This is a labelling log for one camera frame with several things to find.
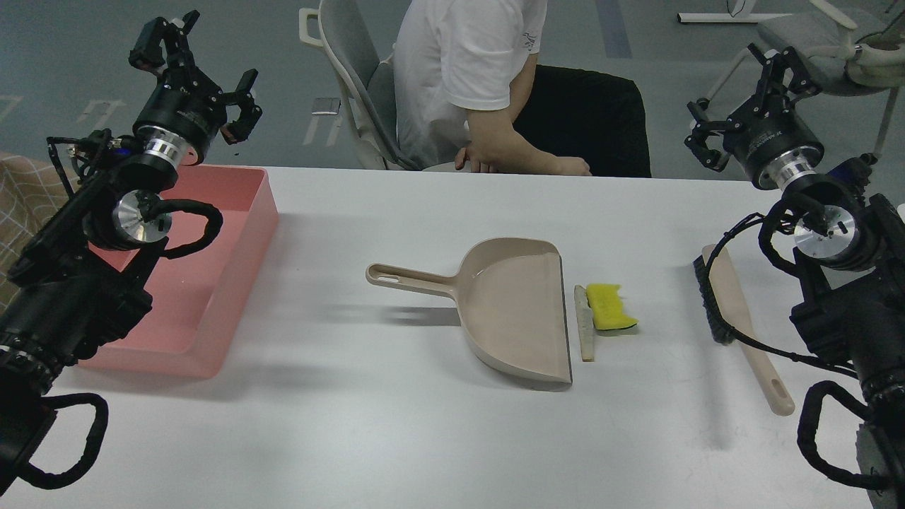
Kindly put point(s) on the yellow sponge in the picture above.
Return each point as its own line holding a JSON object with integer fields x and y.
{"x": 607, "y": 307}

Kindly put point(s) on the white desk base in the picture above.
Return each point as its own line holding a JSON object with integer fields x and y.
{"x": 735, "y": 13}

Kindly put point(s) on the beige plastic dustpan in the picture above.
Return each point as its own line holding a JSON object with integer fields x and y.
{"x": 510, "y": 299}

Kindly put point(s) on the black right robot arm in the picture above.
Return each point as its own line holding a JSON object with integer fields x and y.
{"x": 846, "y": 252}

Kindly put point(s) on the pink plastic bin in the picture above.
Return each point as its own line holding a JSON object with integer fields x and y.
{"x": 198, "y": 300}

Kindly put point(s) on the beige checkered cloth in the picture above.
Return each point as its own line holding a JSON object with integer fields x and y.
{"x": 31, "y": 194}

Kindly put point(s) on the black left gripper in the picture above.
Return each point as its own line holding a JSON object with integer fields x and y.
{"x": 175, "y": 105}

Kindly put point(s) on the person in white shirt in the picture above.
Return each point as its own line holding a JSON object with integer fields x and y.
{"x": 469, "y": 89}

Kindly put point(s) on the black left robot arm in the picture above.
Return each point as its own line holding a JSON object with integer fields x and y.
{"x": 81, "y": 278}

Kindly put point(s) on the beige brush with black bristles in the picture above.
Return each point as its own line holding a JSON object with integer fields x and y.
{"x": 735, "y": 311}

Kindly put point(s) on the white grey office chair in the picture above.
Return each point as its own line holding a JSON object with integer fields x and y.
{"x": 366, "y": 82}

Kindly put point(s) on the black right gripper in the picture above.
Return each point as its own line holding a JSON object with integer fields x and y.
{"x": 768, "y": 129}

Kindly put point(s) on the grey chair at right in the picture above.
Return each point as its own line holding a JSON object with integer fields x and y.
{"x": 849, "y": 53}

